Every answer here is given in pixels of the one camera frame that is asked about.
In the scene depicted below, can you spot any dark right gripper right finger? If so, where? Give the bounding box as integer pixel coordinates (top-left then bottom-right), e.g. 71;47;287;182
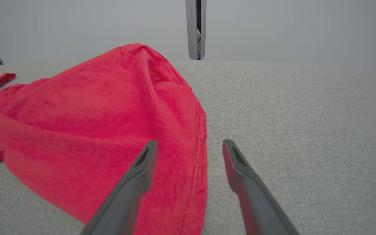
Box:
222;139;300;235

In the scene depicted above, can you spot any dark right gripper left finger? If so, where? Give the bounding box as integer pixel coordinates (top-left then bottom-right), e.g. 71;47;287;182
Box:
80;140;159;235

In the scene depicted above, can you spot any red shirt with white sleeves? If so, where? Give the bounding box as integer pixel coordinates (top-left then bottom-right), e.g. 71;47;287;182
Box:
0;43;208;235

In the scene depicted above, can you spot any grey metal partition post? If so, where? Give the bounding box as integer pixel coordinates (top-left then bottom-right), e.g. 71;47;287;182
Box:
185;0;207;60

